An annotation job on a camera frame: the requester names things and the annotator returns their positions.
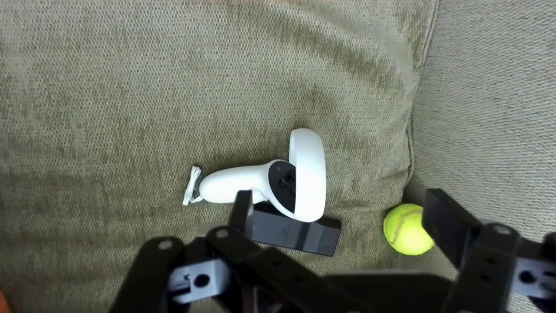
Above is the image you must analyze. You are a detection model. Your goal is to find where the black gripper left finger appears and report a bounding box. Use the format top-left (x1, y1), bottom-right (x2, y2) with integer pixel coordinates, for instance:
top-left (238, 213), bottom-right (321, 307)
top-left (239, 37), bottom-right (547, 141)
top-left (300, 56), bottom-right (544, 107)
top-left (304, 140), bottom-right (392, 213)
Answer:
top-left (109, 188), bottom-right (363, 313)

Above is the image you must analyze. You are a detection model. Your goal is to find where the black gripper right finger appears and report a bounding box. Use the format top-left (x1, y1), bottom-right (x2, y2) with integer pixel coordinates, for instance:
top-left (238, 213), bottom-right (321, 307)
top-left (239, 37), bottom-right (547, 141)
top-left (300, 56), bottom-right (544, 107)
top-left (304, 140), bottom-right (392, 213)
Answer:
top-left (420, 187), bottom-right (556, 313)

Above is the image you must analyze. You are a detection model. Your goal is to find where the dark grey rectangular block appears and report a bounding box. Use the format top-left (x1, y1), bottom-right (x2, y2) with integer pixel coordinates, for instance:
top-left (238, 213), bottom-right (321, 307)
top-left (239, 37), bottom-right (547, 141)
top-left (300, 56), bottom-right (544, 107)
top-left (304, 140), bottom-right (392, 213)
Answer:
top-left (245, 200), bottom-right (342, 260)

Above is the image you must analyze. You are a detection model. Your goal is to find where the white VR controller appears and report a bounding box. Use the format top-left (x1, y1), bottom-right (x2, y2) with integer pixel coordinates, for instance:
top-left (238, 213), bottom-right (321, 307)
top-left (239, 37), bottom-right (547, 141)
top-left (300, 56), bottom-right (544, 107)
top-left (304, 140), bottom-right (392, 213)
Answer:
top-left (180, 127), bottom-right (328, 225)

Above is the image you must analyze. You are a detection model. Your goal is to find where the yellow-green tennis ball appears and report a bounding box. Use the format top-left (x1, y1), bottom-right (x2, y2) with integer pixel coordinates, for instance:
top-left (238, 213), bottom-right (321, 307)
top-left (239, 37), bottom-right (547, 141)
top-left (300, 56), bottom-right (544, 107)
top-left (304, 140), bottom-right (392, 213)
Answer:
top-left (380, 202), bottom-right (436, 258)

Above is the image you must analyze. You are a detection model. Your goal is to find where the grey fabric sofa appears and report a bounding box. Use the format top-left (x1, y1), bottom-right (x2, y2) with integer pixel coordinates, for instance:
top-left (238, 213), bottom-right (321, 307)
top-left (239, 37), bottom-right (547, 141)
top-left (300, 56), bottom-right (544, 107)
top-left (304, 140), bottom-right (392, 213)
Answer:
top-left (405, 0), bottom-right (556, 313)

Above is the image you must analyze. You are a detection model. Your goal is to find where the olive sofa seat cushion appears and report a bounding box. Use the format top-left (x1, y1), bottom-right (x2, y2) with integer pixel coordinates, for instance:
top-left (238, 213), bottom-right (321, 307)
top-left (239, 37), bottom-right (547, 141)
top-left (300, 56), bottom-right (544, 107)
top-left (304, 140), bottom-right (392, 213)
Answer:
top-left (0, 0), bottom-right (439, 313)

